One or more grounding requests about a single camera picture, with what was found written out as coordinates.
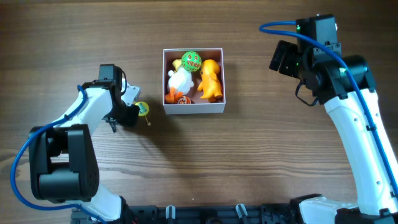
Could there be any yellow wooden rattle drum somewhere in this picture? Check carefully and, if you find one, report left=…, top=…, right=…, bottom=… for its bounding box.
left=134, top=101, right=151, bottom=126

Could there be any orange round cap toy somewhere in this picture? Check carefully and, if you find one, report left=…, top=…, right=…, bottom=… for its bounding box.
left=177, top=96, right=192, bottom=105

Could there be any white duck toy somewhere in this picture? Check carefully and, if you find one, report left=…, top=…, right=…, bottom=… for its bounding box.
left=165, top=59, right=194, bottom=104

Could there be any orange dinosaur toy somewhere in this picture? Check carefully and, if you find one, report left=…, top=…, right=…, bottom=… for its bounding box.
left=197, top=59, right=223, bottom=103

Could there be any green patterned ball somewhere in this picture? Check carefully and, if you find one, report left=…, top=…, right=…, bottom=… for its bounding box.
left=181, top=51, right=202, bottom=72

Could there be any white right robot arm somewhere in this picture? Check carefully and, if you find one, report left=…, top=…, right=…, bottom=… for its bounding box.
left=269, top=14, right=397, bottom=223

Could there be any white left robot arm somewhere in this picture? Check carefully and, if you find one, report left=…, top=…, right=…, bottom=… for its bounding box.
left=29, top=64, right=139, bottom=223

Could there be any white cardboard box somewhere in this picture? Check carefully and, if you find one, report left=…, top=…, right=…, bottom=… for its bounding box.
left=162, top=48, right=226, bottom=114

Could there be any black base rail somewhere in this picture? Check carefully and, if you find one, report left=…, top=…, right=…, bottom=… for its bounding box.
left=70, top=203, right=308, bottom=224

